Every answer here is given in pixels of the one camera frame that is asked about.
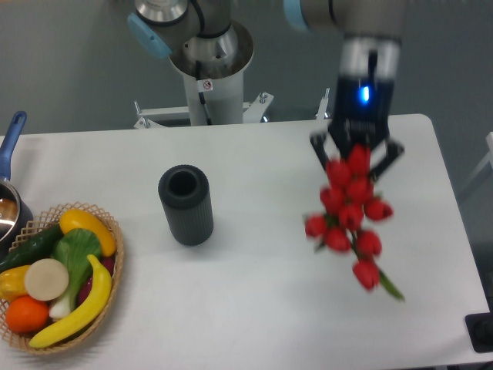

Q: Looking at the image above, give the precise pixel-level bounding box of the red tulip bouquet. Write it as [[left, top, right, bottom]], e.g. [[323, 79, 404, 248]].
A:
[[304, 144, 404, 301]]

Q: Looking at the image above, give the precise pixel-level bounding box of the green bok choy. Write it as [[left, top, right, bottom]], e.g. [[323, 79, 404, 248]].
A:
[[49, 229, 102, 321]]

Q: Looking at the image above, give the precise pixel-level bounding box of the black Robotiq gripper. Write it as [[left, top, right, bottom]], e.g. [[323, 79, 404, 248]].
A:
[[310, 76, 404, 181]]

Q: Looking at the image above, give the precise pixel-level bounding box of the purple eggplant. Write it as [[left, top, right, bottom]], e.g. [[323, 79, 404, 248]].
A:
[[77, 257, 115, 306]]

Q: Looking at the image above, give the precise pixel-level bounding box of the blue handled saucepan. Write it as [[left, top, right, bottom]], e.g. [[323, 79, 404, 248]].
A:
[[1, 111, 33, 259]]

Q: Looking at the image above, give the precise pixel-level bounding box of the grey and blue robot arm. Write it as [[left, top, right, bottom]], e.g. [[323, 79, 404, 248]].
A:
[[127, 1, 407, 180]]

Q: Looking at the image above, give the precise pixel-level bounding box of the yellow banana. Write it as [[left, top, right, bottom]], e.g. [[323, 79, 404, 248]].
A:
[[29, 254, 112, 349]]

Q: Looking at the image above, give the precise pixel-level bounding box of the beige round disc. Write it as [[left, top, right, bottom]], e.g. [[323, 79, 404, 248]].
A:
[[24, 258, 69, 301]]

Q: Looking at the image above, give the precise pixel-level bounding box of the yellow squash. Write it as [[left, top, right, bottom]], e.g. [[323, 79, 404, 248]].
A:
[[59, 209, 116, 257]]

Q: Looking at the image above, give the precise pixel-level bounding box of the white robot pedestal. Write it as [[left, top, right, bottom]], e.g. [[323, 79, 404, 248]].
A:
[[134, 20, 274, 129]]

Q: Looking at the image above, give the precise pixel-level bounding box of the yellow bell pepper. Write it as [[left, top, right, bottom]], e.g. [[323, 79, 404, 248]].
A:
[[1, 265, 30, 302]]

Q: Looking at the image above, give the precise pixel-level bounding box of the dark grey ribbed vase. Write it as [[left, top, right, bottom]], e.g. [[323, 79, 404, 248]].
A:
[[158, 164, 214, 246]]

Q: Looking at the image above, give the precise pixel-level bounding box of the black device at table edge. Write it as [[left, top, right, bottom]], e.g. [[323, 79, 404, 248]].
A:
[[464, 312, 492, 353]]

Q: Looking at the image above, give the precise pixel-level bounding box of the green cucumber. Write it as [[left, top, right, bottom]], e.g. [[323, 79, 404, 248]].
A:
[[1, 224, 63, 272]]

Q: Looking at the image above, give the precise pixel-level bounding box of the orange fruit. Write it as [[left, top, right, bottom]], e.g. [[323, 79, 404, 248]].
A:
[[5, 295, 49, 333]]

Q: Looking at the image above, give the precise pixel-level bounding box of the woven wicker basket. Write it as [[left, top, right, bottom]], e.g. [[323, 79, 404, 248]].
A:
[[1, 202, 124, 355]]

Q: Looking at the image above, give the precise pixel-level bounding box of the white frame at right edge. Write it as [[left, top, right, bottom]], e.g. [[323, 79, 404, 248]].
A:
[[457, 132, 492, 202]]

